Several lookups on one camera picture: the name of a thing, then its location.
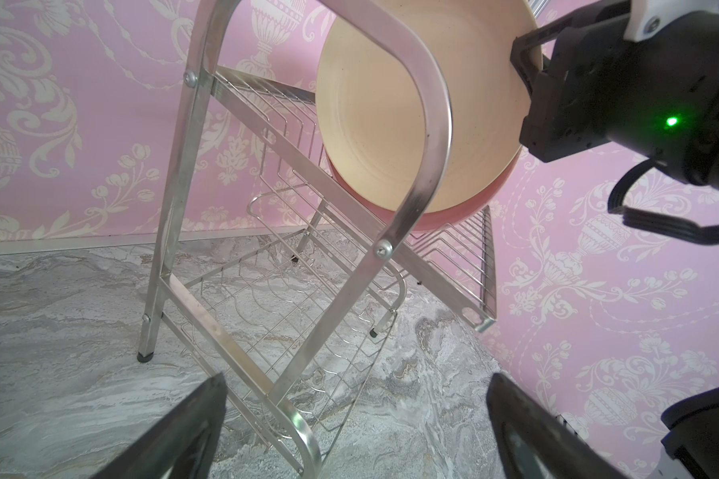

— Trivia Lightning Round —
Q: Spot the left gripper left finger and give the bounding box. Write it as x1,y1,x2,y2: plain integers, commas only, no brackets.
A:
94,373,228,478

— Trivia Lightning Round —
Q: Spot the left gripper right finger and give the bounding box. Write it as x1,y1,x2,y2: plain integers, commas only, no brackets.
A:
485,372,623,478

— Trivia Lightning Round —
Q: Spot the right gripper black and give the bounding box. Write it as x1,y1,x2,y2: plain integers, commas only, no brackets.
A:
510,11,683,164

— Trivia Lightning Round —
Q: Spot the steel two-tier dish rack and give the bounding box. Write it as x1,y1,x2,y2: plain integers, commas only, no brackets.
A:
137,1,495,478

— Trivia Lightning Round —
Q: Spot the pink bear plate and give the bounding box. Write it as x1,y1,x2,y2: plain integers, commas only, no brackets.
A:
329,151,522,233

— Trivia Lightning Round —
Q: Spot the beige plain plate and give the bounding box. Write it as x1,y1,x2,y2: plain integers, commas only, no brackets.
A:
317,0,536,217

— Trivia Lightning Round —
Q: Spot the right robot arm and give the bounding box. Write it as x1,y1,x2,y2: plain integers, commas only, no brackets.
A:
510,1,719,247

